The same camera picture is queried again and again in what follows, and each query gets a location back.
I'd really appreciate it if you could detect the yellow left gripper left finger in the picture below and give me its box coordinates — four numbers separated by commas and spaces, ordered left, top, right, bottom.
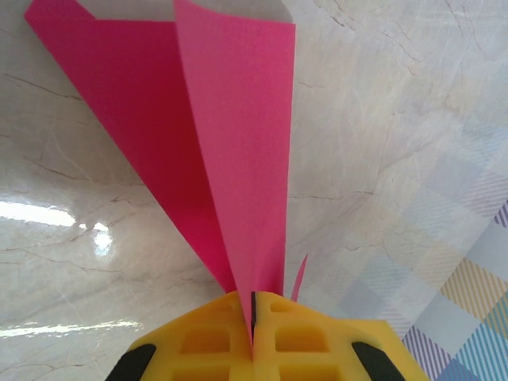
105, 291, 254, 381

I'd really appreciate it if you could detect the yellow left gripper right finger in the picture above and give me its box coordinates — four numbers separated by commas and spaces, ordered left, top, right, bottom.
250, 291, 433, 381

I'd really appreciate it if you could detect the pink paper sheet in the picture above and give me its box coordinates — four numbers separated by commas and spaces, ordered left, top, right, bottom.
23, 0, 310, 354

